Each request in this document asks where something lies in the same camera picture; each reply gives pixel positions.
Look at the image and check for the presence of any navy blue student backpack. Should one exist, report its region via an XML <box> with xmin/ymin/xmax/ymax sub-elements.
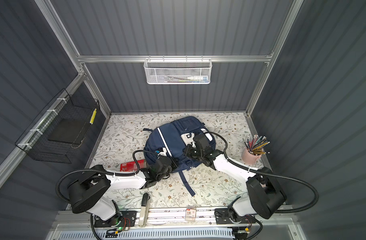
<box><xmin>143</xmin><ymin>116</ymin><xmax>216</xmax><ymax>197</ymax></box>

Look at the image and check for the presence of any red card box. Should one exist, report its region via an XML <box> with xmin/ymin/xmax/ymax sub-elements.
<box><xmin>120</xmin><ymin>160</ymin><xmax>146</xmax><ymax>172</ymax></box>

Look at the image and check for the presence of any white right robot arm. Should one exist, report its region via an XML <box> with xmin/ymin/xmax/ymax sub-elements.
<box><xmin>181</xmin><ymin>133</ymin><xmax>286</xmax><ymax>222</ymax></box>

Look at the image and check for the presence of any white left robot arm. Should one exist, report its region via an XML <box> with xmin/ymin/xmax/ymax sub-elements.
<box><xmin>67</xmin><ymin>156</ymin><xmax>178</xmax><ymax>221</ymax></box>

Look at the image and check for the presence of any black and cream stapler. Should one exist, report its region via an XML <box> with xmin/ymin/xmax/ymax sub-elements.
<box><xmin>138</xmin><ymin>193</ymin><xmax>151</xmax><ymax>228</ymax></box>

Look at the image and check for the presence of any pink pencil cup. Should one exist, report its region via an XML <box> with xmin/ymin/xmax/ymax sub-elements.
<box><xmin>242</xmin><ymin>148</ymin><xmax>261</xmax><ymax>165</ymax></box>

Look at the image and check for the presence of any small clear staples box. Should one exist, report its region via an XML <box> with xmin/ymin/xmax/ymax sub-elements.
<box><xmin>185</xmin><ymin>206</ymin><xmax>197</xmax><ymax>222</ymax></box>

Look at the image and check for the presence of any bundle of coloured pencils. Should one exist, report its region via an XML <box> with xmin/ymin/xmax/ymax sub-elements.
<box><xmin>245</xmin><ymin>135</ymin><xmax>270</xmax><ymax>156</ymax></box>

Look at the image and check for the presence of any black left cable conduit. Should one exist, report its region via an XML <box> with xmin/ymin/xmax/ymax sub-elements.
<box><xmin>55</xmin><ymin>149</ymin><xmax>160</xmax><ymax>205</ymax></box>

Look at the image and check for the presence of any black cable conduit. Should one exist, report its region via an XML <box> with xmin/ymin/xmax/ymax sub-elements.
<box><xmin>205</xmin><ymin>131</ymin><xmax>319</xmax><ymax>214</ymax></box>
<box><xmin>55</xmin><ymin>149</ymin><xmax>160</xmax><ymax>205</ymax></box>

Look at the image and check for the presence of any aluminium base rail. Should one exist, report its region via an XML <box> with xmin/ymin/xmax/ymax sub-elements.
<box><xmin>94</xmin><ymin>205</ymin><xmax>256</xmax><ymax>232</ymax></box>

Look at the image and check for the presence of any black right cable conduit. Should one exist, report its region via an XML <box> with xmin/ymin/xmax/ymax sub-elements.
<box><xmin>205</xmin><ymin>131</ymin><xmax>319</xmax><ymax>214</ymax></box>

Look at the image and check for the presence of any white wire mesh basket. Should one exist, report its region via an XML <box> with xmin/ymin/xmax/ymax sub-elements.
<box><xmin>144</xmin><ymin>58</ymin><xmax>213</xmax><ymax>85</ymax></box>

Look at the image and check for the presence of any black wire wall basket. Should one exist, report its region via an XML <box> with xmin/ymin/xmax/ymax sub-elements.
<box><xmin>15</xmin><ymin>91</ymin><xmax>100</xmax><ymax>164</ymax></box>

